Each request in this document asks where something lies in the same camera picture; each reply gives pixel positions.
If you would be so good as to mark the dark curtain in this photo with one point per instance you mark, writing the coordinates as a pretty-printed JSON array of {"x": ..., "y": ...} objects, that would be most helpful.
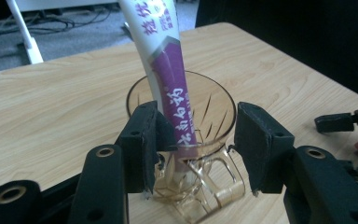
[{"x": 292, "y": 40}]

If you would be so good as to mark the clear brown glass cup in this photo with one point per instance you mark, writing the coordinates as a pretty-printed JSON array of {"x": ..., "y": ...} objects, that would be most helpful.
[{"x": 213, "y": 124}]

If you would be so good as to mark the white and purple toothpaste tube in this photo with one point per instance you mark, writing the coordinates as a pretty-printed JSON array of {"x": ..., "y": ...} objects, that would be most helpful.
[{"x": 171, "y": 81}]

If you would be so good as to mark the white furniture panel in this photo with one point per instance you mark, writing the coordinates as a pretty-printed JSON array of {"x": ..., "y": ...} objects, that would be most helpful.
[{"x": 65, "y": 4}]

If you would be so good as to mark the white metal stand leg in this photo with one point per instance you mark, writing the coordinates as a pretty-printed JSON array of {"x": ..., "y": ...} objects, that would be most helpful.
[{"x": 24, "y": 34}]

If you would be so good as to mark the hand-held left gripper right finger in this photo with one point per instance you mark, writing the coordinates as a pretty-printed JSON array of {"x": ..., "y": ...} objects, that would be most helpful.
[{"x": 261, "y": 149}]

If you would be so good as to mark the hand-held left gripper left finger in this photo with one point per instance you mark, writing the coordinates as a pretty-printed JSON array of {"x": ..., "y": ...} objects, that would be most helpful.
[{"x": 143, "y": 146}]

